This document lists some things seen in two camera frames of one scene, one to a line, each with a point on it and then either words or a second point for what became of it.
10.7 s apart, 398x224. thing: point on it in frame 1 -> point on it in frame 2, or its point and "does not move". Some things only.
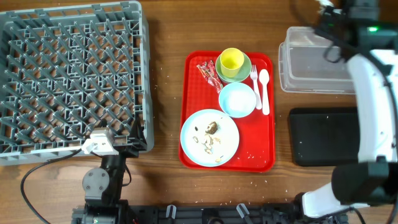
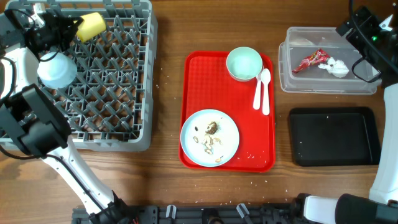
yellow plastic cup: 231,61 -> 92,25
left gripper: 138,141 -> 58,23
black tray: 324,136 does not move
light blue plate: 209,137 does not move
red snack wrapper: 207,68 -> 319,56
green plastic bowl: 244,72 -> 244,63
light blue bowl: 237,99 -> 58,71
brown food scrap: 212,128 does not move
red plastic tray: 241,84 does not move
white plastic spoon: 264,77 does not move
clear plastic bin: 303,68 does not move
